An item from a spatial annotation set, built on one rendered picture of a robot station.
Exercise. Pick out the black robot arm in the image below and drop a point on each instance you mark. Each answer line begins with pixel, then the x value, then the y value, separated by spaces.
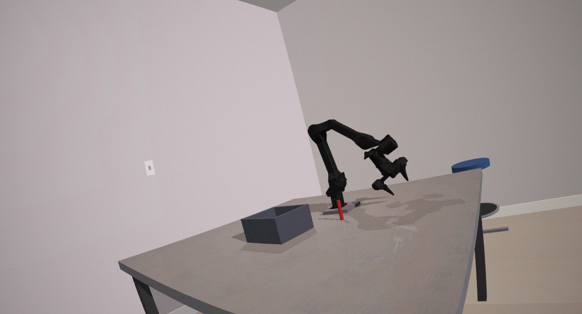
pixel 336 179

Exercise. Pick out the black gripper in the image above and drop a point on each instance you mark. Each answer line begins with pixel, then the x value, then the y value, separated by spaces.
pixel 379 183

